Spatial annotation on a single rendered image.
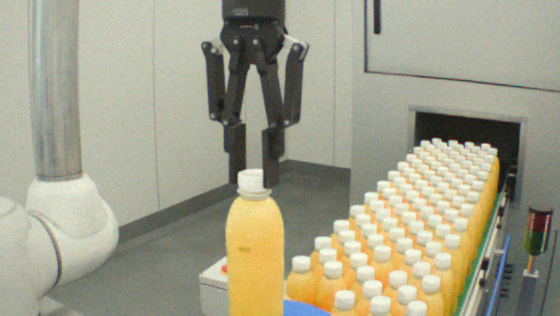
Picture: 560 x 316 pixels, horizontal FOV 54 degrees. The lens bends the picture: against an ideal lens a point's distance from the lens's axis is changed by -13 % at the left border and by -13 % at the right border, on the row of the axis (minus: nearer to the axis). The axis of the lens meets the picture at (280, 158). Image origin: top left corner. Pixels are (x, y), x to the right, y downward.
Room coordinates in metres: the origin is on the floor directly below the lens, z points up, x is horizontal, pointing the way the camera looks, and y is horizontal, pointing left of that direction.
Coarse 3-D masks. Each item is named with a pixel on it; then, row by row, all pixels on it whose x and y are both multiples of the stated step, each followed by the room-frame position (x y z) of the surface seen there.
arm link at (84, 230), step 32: (32, 0) 1.10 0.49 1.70; (64, 0) 1.09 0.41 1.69; (32, 32) 1.09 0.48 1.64; (64, 32) 1.09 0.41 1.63; (32, 64) 1.09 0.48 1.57; (64, 64) 1.08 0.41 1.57; (32, 96) 1.08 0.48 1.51; (64, 96) 1.08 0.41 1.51; (64, 128) 1.07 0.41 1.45; (64, 160) 1.06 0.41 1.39; (32, 192) 1.04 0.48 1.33; (64, 192) 1.03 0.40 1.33; (96, 192) 1.10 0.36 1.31; (64, 224) 1.01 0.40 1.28; (96, 224) 1.07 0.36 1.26; (64, 256) 0.99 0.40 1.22; (96, 256) 1.06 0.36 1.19
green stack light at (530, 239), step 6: (528, 234) 1.14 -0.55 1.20; (534, 234) 1.13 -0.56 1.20; (540, 234) 1.12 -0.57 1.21; (546, 234) 1.12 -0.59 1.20; (528, 240) 1.14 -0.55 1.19; (534, 240) 1.13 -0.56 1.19; (540, 240) 1.12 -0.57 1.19; (546, 240) 1.13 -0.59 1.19; (522, 246) 1.17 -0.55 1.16; (528, 246) 1.14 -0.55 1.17; (534, 246) 1.13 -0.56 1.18; (540, 246) 1.12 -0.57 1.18; (546, 246) 1.13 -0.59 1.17; (534, 252) 1.13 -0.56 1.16; (540, 252) 1.12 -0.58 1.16
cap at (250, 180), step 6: (240, 174) 0.72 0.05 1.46; (246, 174) 0.72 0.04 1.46; (252, 174) 0.72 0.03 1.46; (258, 174) 0.72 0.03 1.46; (240, 180) 0.72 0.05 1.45; (246, 180) 0.71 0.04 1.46; (252, 180) 0.71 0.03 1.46; (258, 180) 0.71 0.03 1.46; (240, 186) 0.72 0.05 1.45; (246, 186) 0.71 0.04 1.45; (252, 186) 0.71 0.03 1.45; (258, 186) 0.71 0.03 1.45
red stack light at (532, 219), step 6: (528, 210) 1.17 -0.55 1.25; (528, 216) 1.15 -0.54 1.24; (534, 216) 1.13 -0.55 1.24; (540, 216) 1.13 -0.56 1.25; (546, 216) 1.12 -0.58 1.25; (552, 216) 1.13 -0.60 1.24; (528, 222) 1.15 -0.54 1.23; (534, 222) 1.13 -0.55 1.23; (540, 222) 1.13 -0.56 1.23; (546, 222) 1.12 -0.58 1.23; (528, 228) 1.15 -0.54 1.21; (534, 228) 1.13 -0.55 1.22; (540, 228) 1.12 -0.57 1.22; (546, 228) 1.12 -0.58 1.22
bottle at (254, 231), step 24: (240, 192) 0.72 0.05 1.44; (264, 192) 0.72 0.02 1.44; (240, 216) 0.70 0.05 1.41; (264, 216) 0.70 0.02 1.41; (240, 240) 0.69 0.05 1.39; (264, 240) 0.69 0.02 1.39; (240, 264) 0.70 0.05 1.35; (264, 264) 0.69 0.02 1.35; (240, 288) 0.70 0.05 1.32; (264, 288) 0.69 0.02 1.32; (240, 312) 0.70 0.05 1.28; (264, 312) 0.69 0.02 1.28
